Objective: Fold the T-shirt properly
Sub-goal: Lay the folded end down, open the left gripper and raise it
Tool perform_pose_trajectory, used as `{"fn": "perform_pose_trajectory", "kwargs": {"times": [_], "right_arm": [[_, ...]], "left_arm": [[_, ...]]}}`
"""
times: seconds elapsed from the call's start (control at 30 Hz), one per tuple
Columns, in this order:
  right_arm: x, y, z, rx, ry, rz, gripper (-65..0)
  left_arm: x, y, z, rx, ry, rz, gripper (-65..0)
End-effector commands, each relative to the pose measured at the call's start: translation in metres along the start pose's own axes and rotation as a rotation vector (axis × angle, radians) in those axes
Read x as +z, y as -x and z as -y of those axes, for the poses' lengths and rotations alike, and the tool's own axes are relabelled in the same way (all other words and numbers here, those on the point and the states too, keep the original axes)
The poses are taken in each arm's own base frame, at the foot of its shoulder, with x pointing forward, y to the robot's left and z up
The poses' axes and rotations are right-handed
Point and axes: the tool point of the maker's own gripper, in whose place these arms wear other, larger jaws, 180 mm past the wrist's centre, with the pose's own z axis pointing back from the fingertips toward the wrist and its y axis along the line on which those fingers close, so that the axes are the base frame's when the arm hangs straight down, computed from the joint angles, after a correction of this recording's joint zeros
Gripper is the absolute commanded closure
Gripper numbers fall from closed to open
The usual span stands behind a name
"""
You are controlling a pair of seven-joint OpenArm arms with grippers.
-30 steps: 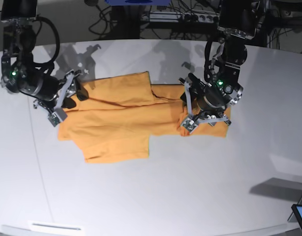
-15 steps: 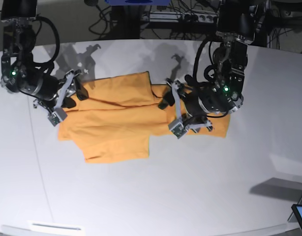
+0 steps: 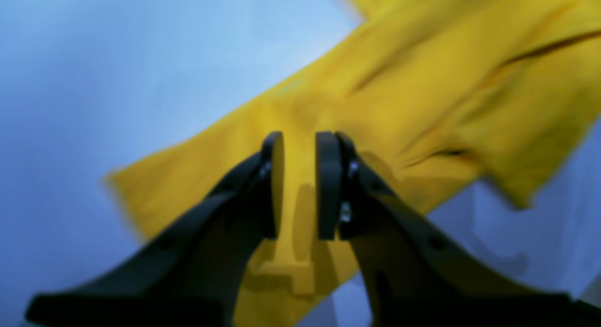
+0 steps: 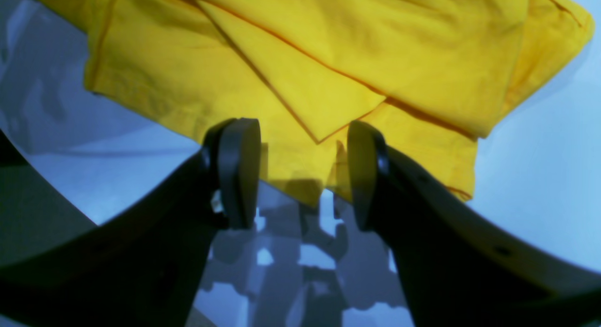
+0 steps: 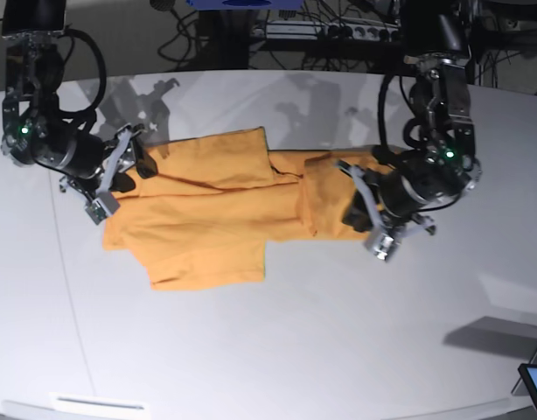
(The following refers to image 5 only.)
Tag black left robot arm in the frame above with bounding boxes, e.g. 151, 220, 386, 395
336, 1, 482, 262

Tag tangled black cables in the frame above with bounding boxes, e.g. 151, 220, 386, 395
157, 0, 405, 74

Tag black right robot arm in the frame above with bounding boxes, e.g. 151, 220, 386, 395
1, 1, 158, 224

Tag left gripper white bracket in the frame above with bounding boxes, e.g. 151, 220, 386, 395
335, 159, 436, 263

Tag yellow T-shirt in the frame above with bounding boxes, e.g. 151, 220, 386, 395
102, 128, 386, 291

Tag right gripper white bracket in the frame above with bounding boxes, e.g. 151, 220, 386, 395
59, 123, 158, 225

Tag white flat strip on table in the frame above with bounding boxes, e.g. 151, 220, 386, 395
49, 392, 149, 412

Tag white power strip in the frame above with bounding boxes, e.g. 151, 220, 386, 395
251, 20, 401, 42

